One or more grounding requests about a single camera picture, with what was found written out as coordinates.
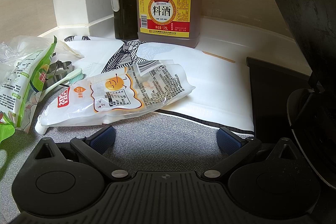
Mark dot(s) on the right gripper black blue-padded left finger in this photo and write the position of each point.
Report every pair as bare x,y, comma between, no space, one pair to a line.
91,150

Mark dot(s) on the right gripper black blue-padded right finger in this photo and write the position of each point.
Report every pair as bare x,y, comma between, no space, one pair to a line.
237,149

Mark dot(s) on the mint green toothbrush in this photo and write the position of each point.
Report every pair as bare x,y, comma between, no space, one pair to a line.
70,78

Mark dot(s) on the white orange snack bag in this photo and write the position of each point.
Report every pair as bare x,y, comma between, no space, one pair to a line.
122,93

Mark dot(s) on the green white snack bag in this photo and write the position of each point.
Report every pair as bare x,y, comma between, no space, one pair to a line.
21,91

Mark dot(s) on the clear plastic bag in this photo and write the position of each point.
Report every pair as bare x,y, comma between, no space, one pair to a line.
21,46

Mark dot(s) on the white geometric print cloth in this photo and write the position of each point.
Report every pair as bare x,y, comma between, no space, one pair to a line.
221,92

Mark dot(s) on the black stove top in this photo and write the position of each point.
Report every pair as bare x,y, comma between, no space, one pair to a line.
286,103

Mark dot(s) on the grey woven table mat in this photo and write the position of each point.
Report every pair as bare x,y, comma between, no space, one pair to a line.
156,141

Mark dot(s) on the dark soy sauce dispenser bottle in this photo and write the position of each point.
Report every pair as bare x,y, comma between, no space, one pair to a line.
125,19

